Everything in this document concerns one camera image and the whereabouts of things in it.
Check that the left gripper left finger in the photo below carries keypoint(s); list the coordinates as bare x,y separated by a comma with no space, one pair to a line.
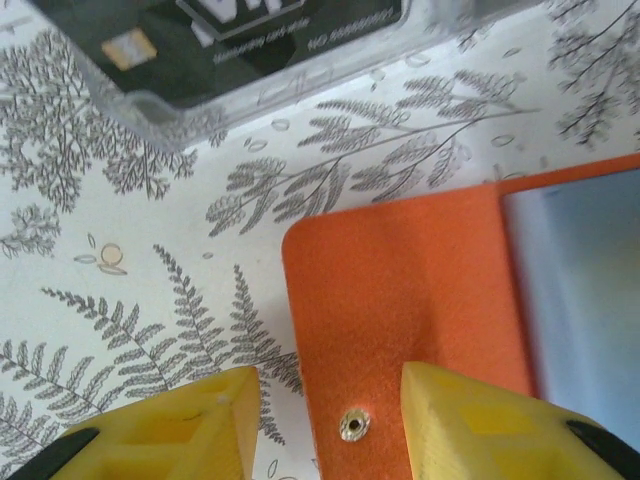
165,430

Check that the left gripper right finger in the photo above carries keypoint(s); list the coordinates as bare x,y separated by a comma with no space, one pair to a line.
500,435

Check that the orange card holder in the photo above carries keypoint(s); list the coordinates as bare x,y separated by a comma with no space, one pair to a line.
400,300

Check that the black VIP card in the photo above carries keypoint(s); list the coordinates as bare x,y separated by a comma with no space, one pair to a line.
225,50

